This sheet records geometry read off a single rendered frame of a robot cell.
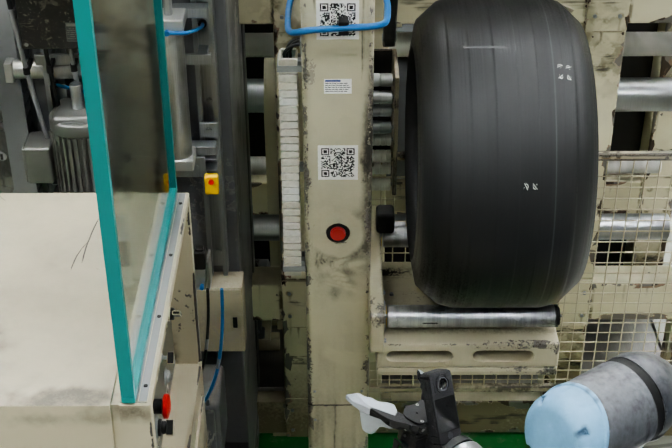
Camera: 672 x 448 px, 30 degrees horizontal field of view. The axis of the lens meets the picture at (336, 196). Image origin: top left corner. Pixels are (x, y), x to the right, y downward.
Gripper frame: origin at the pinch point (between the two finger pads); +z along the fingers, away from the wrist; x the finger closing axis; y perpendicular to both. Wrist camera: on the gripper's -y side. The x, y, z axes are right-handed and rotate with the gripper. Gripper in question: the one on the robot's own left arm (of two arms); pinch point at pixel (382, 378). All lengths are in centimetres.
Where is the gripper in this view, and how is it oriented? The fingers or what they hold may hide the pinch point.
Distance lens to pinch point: 208.6
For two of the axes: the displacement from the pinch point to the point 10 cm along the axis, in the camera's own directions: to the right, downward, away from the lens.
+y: -1.1, 8.8, 4.6
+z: -5.8, -4.3, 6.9
